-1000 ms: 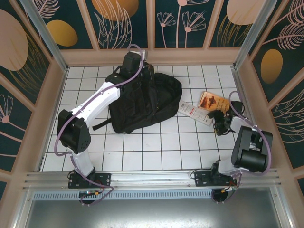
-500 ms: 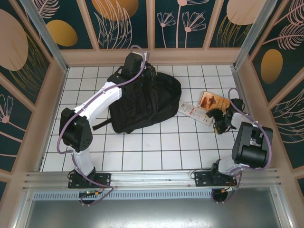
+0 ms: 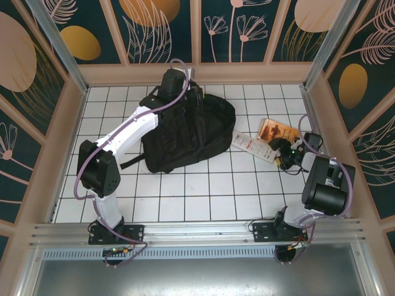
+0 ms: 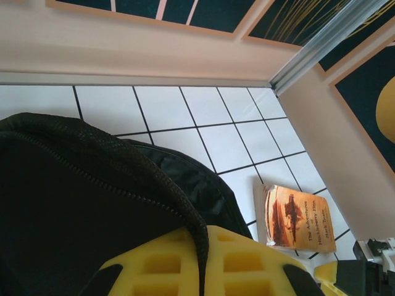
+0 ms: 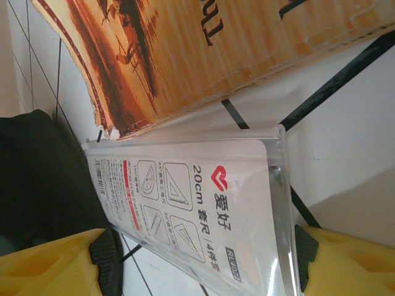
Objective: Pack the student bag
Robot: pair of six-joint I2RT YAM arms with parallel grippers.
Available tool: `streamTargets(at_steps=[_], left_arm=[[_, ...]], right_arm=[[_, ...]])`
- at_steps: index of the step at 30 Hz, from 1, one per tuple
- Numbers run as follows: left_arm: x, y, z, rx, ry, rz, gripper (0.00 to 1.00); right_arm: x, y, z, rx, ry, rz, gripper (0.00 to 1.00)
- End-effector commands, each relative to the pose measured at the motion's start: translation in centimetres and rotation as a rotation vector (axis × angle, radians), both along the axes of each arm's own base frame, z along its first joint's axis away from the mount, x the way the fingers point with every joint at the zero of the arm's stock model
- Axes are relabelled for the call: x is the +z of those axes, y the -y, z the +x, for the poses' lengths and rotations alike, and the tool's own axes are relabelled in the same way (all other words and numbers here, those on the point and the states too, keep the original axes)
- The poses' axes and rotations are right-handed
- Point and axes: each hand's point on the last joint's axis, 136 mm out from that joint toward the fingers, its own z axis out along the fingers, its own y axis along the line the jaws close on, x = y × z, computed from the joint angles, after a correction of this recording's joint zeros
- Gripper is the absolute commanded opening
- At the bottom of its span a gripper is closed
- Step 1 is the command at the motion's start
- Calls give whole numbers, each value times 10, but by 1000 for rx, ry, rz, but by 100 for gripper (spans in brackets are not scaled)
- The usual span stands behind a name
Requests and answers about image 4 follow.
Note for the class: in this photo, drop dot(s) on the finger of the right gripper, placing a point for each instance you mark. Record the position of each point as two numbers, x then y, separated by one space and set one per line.
326 274

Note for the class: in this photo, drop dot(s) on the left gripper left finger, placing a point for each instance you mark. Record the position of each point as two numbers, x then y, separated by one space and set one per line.
154 271

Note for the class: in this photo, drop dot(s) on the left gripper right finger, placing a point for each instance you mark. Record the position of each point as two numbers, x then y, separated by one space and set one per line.
247 268

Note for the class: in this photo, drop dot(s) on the black backpack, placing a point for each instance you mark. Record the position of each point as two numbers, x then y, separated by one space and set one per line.
92 200

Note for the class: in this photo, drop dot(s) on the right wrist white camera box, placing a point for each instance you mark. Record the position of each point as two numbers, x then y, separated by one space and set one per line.
387 254

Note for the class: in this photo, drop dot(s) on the aluminium corner post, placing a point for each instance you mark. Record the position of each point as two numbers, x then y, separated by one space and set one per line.
324 54

